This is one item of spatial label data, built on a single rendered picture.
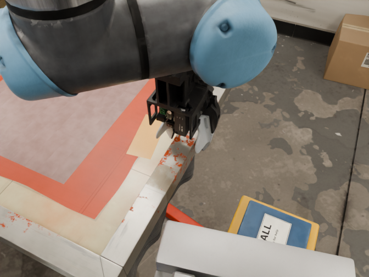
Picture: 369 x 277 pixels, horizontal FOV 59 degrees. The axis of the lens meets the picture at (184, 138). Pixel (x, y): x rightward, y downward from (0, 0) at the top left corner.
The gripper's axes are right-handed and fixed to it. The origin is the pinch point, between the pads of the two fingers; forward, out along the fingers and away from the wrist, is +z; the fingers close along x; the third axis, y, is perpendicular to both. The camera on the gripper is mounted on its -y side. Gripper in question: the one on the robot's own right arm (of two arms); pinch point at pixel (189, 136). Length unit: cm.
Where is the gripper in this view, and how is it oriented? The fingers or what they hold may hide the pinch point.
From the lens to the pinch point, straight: 60.1
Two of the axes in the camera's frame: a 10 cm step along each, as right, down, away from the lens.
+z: 0.0, 6.4, 7.7
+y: -4.2, 7.0, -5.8
